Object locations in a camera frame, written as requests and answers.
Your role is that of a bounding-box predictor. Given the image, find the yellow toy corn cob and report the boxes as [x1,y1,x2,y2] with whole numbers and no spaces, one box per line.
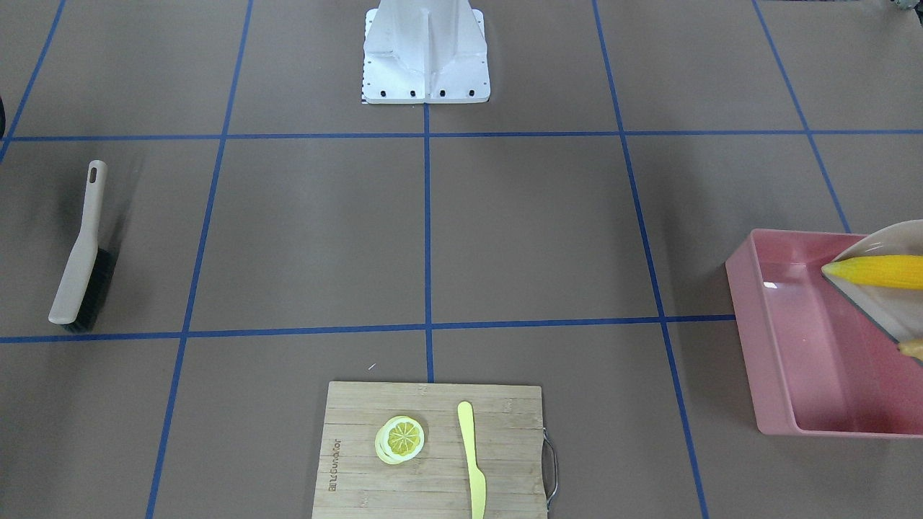
[821,255,922,291]

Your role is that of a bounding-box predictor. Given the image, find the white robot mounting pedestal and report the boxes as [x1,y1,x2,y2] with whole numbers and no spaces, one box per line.
[361,1,491,105]

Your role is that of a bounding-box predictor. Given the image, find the beige hand brush black bristles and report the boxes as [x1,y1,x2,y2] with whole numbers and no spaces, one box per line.
[48,160,115,333]

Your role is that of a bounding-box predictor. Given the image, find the yellow toy lemon slice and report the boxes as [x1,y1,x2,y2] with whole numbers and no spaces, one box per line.
[374,416,425,464]

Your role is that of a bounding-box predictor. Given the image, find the yellow plastic knife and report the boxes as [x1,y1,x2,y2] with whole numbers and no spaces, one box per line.
[457,401,487,518]

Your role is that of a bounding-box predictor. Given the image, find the tan toy ginger root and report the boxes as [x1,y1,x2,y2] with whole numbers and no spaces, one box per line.
[898,339,923,363]

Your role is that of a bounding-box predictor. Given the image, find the beige plastic dustpan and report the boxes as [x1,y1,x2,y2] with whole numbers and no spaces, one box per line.
[822,219,922,349]

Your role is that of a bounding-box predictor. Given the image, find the bamboo cutting board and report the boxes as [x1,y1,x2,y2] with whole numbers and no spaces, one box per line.
[311,381,551,518]

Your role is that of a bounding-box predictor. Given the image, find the pink plastic bin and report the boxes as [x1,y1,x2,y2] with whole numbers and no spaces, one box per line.
[725,229,921,439]

